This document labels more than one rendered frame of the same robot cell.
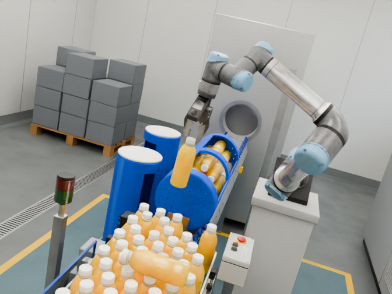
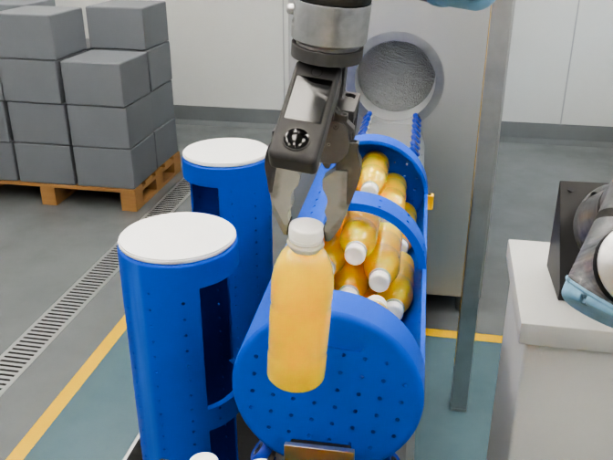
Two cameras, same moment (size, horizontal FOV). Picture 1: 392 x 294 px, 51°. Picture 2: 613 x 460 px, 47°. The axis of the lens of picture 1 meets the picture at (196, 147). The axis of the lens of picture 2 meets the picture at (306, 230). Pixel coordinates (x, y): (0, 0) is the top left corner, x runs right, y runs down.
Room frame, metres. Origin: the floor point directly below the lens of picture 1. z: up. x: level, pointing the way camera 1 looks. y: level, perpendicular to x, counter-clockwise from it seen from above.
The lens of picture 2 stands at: (0.85, 0.03, 1.74)
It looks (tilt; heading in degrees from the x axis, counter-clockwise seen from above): 24 degrees down; 0
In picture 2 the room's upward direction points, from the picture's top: straight up
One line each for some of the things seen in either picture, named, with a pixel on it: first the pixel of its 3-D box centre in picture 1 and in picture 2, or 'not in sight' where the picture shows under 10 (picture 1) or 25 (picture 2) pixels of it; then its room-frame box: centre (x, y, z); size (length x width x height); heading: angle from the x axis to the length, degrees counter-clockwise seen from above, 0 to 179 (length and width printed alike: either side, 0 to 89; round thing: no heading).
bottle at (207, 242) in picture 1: (206, 249); not in sight; (1.50, -0.14, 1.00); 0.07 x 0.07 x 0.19
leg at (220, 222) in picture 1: (226, 203); not in sight; (3.63, -0.40, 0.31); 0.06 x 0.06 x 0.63; 80
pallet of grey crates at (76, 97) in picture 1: (90, 98); (67, 99); (5.51, 1.59, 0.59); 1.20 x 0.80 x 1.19; 79
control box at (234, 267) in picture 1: (236, 258); not in sight; (1.39, -0.25, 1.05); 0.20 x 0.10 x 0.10; 170
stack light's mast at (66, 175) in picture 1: (63, 195); not in sight; (1.32, 0.42, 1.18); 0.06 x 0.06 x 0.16
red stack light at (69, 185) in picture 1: (65, 182); not in sight; (1.32, 0.42, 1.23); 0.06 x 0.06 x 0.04
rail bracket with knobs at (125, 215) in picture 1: (129, 226); not in sight; (1.63, 0.21, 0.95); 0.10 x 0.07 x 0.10; 80
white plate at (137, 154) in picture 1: (140, 154); (177, 236); (2.39, 0.33, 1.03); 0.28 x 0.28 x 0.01
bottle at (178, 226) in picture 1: (172, 238); not in sight; (1.52, 0.01, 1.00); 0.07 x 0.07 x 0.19
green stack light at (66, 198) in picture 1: (63, 193); not in sight; (1.32, 0.42, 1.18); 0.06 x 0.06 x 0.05
